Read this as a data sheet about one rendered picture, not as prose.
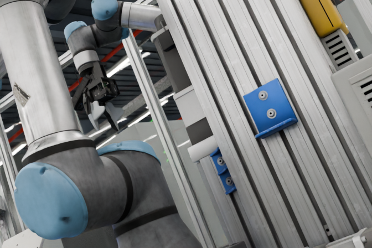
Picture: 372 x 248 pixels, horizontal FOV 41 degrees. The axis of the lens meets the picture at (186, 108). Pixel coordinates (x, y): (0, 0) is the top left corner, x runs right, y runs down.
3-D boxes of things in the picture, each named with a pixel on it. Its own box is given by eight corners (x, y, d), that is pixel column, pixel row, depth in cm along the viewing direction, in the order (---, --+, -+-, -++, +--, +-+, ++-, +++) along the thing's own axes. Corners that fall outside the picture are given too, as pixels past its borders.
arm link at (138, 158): (190, 200, 88) (163, 132, 91) (138, 214, 77) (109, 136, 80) (145, 222, 94) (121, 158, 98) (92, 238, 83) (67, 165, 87)
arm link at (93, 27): (129, 25, 150) (94, 37, 148) (131, 41, 160) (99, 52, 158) (120, 4, 152) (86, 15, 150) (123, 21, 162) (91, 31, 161)
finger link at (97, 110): (102, 119, 139) (100, 94, 145) (88, 129, 142) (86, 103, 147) (110, 123, 142) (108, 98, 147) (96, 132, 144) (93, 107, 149)
